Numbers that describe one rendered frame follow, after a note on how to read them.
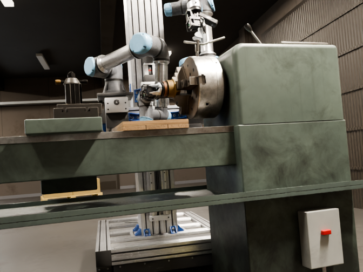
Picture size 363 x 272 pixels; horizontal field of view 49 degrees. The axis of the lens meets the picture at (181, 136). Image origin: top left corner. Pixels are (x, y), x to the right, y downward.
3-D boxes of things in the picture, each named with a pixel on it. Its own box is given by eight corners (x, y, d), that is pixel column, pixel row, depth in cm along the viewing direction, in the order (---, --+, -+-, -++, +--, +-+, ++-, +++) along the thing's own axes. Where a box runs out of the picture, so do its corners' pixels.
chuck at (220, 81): (201, 116, 221) (201, 58, 217) (224, 120, 191) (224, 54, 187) (195, 116, 220) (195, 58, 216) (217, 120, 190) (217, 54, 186)
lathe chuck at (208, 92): (195, 116, 220) (195, 58, 216) (217, 120, 190) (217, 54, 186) (180, 116, 217) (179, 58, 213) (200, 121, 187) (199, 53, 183)
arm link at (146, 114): (160, 124, 223) (159, 105, 223) (147, 124, 214) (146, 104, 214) (150, 126, 228) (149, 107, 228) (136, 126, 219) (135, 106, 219)
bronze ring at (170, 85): (175, 80, 203) (158, 81, 200) (180, 76, 194) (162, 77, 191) (177, 98, 203) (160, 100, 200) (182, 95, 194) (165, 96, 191)
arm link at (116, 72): (127, 79, 256) (125, 59, 257) (111, 77, 246) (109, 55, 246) (114, 82, 264) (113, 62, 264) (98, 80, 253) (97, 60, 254)
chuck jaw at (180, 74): (192, 87, 205) (186, 71, 212) (194, 80, 201) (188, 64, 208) (171, 87, 201) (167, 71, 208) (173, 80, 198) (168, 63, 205)
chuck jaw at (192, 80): (196, 81, 198) (204, 74, 187) (197, 90, 198) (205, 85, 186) (175, 81, 195) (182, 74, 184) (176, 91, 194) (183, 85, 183)
